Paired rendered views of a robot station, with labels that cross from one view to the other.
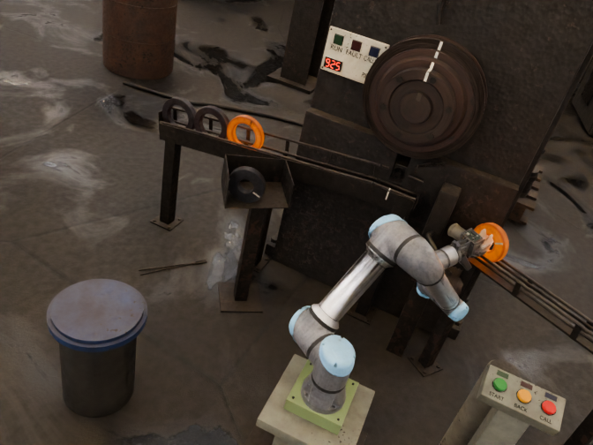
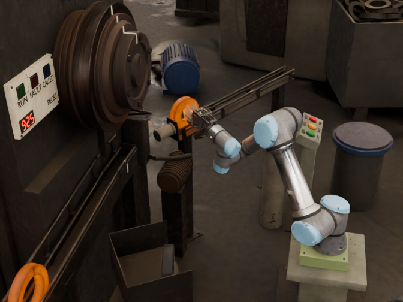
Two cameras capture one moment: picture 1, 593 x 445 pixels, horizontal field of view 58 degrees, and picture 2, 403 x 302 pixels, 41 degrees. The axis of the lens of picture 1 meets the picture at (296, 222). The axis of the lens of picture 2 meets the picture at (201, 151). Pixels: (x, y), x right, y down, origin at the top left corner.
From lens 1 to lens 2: 2.35 m
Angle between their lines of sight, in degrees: 75
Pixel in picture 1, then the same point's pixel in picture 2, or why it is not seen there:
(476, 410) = not seen: hidden behind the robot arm
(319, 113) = (42, 181)
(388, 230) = (282, 123)
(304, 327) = (322, 223)
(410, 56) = (108, 37)
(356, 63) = (40, 97)
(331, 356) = (345, 204)
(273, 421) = (362, 275)
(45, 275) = not seen: outside the picture
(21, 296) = not seen: outside the picture
